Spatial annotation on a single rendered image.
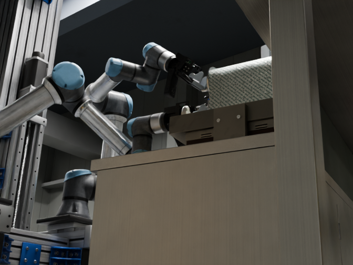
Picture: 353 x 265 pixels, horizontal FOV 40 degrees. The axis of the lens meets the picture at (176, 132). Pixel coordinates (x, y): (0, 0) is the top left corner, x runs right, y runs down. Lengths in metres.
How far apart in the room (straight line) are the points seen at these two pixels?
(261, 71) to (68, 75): 0.71
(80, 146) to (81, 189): 5.22
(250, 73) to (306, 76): 0.97
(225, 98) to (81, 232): 0.82
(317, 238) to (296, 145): 0.14
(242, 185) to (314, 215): 0.63
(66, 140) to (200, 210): 6.00
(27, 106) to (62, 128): 5.43
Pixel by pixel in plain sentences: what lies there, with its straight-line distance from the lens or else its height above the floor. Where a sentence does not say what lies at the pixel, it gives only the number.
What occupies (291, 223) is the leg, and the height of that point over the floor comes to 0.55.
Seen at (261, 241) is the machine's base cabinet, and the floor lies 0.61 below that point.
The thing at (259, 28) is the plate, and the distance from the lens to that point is 1.34.
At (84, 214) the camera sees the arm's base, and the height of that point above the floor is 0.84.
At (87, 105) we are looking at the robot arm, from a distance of 2.00.
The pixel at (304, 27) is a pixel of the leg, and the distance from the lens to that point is 0.83.
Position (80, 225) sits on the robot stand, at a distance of 2.15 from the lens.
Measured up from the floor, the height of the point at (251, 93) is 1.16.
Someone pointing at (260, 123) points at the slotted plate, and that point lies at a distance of 1.44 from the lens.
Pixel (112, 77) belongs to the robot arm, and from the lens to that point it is 2.02.
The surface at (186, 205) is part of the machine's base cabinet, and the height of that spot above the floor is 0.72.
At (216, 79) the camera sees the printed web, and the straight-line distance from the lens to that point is 1.79.
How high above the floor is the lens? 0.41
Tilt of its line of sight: 21 degrees up
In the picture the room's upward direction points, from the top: 2 degrees clockwise
